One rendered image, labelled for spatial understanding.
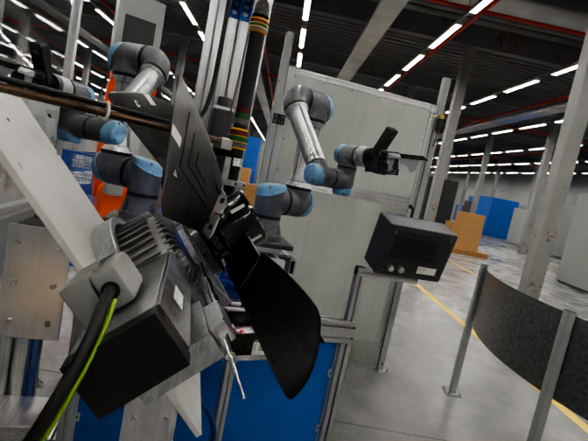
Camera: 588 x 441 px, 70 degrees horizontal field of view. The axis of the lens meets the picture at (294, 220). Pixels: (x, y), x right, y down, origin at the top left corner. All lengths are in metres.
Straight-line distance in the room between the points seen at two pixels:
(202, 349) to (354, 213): 2.44
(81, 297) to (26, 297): 0.28
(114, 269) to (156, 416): 0.42
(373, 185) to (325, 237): 0.49
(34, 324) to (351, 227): 2.40
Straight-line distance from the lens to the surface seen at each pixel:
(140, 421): 0.94
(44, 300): 0.87
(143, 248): 0.82
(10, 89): 0.76
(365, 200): 3.01
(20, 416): 0.90
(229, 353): 0.61
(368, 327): 3.28
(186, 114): 0.65
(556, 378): 2.38
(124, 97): 0.96
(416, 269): 1.54
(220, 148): 0.93
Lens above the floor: 1.32
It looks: 6 degrees down
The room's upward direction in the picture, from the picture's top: 12 degrees clockwise
